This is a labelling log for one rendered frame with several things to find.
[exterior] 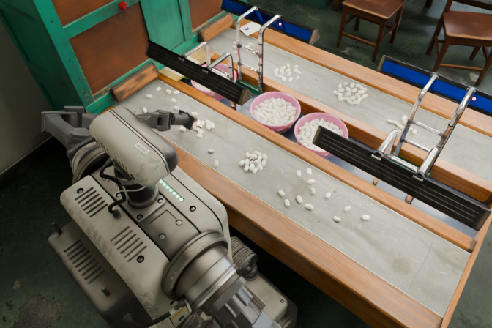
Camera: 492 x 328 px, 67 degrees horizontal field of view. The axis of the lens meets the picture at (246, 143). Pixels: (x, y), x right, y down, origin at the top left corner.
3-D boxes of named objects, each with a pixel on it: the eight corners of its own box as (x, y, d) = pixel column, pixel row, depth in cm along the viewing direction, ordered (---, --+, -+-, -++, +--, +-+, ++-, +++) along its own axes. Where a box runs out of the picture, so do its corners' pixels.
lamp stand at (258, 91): (262, 98, 218) (262, 30, 185) (236, 85, 227) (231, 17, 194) (280, 81, 228) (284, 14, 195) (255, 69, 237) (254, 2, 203)
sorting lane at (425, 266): (441, 320, 132) (444, 318, 131) (116, 107, 210) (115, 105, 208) (468, 256, 147) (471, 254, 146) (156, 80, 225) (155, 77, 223)
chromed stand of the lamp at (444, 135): (426, 181, 177) (466, 112, 143) (386, 160, 186) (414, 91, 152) (441, 156, 187) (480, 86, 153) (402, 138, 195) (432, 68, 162)
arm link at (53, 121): (36, 133, 139) (36, 106, 137) (75, 132, 148) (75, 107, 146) (74, 170, 107) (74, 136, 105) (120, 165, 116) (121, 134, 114)
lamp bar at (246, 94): (241, 107, 161) (241, 94, 155) (145, 56, 187) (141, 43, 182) (252, 97, 165) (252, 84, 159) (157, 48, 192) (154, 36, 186)
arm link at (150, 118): (65, 136, 141) (65, 107, 139) (61, 132, 145) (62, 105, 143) (170, 133, 167) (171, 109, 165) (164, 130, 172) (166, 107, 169)
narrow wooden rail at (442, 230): (461, 263, 152) (473, 251, 144) (158, 88, 230) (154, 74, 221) (466, 252, 155) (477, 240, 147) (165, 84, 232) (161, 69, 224)
